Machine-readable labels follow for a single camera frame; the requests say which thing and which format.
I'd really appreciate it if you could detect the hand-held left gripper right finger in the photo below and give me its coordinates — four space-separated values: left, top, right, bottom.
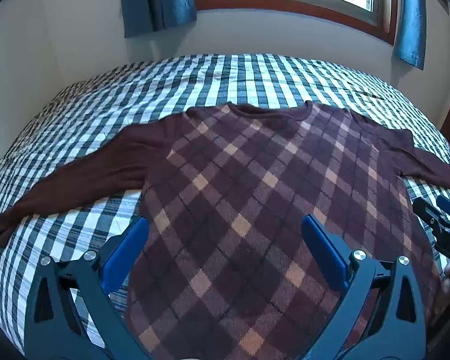
302 214 426 360

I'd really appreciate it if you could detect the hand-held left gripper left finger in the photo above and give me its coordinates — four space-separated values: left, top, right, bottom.
24 217 151 360

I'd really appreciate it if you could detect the maroon plaid sweater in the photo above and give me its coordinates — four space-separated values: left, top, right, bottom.
0 101 450 360

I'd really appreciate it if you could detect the bed with checkered blanket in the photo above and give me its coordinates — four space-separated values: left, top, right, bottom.
0 53 450 346

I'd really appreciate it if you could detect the blue curtain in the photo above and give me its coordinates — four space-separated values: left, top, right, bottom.
393 0 427 71
118 0 197 39

